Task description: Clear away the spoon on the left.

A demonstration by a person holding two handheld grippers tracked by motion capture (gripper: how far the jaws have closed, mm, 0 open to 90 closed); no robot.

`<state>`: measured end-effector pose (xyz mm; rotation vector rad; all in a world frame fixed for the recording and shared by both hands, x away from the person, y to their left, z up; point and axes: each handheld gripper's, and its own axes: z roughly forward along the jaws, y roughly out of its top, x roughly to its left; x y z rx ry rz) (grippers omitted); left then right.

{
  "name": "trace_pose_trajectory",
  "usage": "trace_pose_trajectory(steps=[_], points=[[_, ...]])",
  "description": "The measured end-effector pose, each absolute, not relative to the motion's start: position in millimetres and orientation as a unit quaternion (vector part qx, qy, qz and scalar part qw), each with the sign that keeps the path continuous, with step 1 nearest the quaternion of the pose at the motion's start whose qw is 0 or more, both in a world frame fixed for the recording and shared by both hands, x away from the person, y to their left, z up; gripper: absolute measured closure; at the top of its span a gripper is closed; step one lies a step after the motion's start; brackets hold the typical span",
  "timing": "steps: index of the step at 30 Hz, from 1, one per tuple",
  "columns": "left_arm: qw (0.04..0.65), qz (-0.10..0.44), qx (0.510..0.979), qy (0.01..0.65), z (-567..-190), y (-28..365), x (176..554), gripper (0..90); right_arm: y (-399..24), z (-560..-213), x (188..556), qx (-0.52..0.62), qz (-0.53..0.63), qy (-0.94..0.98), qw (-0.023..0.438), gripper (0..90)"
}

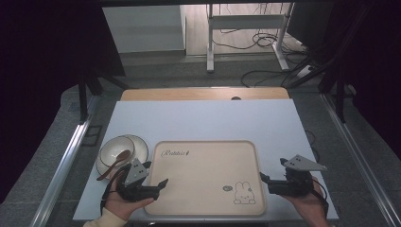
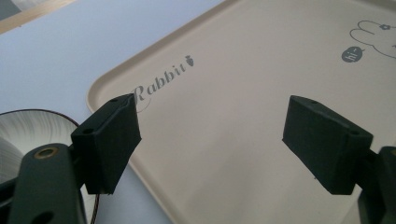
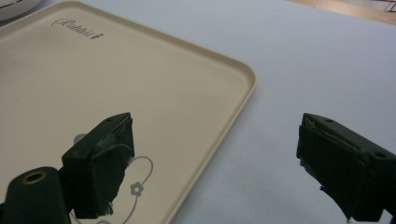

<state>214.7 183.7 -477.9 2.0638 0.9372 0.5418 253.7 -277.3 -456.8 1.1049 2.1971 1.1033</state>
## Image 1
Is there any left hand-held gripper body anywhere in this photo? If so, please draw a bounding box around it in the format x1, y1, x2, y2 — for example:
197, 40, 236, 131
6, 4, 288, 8
116, 157, 160, 203

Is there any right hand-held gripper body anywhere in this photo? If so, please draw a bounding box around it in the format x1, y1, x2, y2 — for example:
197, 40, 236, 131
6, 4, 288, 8
268, 154, 328, 199

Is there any white ceramic plate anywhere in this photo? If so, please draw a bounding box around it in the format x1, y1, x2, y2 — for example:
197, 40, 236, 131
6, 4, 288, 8
95, 134, 149, 181

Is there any brown wooden spoon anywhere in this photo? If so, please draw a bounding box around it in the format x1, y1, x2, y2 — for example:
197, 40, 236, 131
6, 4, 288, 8
96, 148, 132, 182

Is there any white ceramic bowl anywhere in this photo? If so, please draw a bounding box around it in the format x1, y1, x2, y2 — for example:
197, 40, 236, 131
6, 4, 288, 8
98, 135, 136, 168

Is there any beige tray with rabbit print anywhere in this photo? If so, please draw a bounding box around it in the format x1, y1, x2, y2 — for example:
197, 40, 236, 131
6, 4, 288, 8
144, 140, 267, 218

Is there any person's right hand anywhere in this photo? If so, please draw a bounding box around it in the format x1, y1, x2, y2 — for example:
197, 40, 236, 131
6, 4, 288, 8
281, 176, 329, 222

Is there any person's left hand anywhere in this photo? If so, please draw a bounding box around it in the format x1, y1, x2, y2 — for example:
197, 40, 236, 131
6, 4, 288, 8
103, 171, 155, 222

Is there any black floor grate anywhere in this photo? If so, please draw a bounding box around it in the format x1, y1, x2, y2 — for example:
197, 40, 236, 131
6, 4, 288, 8
81, 124, 104, 148

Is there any white table board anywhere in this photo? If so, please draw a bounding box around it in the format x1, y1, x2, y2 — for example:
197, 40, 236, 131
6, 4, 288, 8
72, 99, 340, 222

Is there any wooden table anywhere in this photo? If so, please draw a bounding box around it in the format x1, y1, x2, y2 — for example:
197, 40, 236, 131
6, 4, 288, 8
120, 86, 290, 102

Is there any black metal stand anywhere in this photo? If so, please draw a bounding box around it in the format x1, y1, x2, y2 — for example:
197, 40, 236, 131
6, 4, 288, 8
76, 67, 131, 125
317, 46, 348, 124

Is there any white power strip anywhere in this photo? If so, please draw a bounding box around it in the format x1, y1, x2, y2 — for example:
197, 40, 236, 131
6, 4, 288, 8
295, 64, 314, 79

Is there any dark curtain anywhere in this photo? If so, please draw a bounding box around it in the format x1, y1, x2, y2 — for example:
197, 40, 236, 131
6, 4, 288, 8
325, 0, 401, 160
0, 0, 127, 204

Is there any white cabinet panel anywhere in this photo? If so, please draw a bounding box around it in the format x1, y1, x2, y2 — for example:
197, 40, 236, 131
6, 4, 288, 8
101, 5, 187, 54

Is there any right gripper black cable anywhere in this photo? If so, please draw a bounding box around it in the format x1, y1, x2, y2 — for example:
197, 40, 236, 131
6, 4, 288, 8
310, 177, 330, 219

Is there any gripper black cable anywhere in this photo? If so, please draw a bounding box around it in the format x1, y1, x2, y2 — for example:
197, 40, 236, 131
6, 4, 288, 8
310, 177, 330, 219
99, 167, 129, 217

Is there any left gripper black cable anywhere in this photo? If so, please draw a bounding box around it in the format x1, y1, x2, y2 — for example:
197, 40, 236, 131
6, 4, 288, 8
99, 167, 129, 217

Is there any thin black cable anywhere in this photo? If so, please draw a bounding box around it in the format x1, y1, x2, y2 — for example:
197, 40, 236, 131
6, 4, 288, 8
304, 129, 322, 164

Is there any metal floor rail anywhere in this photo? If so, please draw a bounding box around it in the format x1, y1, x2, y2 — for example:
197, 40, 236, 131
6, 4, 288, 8
28, 94, 102, 227
319, 93, 401, 227

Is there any black floor cable bundle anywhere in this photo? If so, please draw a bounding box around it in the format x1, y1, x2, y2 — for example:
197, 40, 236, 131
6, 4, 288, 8
211, 27, 308, 56

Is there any white metal desk frame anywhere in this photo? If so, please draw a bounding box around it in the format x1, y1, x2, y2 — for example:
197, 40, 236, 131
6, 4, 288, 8
205, 3, 295, 74

